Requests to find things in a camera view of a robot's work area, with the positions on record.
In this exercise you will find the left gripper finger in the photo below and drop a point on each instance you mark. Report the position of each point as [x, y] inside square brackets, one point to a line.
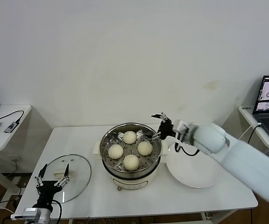
[40, 178]
[66, 177]

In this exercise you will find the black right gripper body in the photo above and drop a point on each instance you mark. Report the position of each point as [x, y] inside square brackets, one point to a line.
[166, 129]

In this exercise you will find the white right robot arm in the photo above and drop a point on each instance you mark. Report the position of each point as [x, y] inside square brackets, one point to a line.
[218, 142]

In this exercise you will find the steel perforated steamer basket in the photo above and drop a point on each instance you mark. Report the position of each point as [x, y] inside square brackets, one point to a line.
[115, 168]

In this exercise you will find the white floor power strip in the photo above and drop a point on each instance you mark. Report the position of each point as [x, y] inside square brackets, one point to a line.
[4, 204]

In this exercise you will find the white round plate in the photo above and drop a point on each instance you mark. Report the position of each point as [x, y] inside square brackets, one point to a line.
[190, 172]

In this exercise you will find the glass pot lid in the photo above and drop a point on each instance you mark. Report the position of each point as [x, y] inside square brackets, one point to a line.
[78, 168]

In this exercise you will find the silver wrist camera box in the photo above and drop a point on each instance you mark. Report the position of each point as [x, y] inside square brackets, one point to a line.
[30, 212]
[180, 128]

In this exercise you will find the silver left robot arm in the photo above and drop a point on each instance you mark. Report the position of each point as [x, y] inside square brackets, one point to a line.
[46, 215]

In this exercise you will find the cream electric cooker base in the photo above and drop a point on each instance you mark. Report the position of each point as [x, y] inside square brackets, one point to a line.
[129, 182]

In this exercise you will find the grey usb hub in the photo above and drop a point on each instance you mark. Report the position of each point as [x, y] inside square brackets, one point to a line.
[10, 127]

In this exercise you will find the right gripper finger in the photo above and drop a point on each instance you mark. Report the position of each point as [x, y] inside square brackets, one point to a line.
[155, 136]
[163, 117]

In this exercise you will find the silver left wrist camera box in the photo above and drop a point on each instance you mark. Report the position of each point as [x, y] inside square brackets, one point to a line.
[30, 212]

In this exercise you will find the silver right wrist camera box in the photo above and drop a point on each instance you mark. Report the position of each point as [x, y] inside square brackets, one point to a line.
[180, 128]

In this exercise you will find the white steamed baozi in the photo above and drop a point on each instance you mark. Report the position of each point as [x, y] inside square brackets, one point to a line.
[115, 151]
[131, 162]
[129, 137]
[145, 148]

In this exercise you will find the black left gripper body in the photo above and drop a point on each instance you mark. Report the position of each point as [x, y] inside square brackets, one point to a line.
[48, 187]

